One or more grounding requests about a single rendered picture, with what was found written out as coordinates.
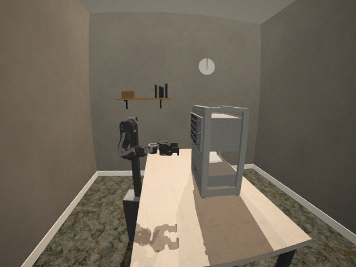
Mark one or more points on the grey server rack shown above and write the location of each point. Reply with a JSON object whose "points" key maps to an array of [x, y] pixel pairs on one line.
{"points": [[225, 132]]}

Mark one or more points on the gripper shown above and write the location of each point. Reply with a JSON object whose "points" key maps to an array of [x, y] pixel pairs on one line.
{"points": [[167, 150]]}

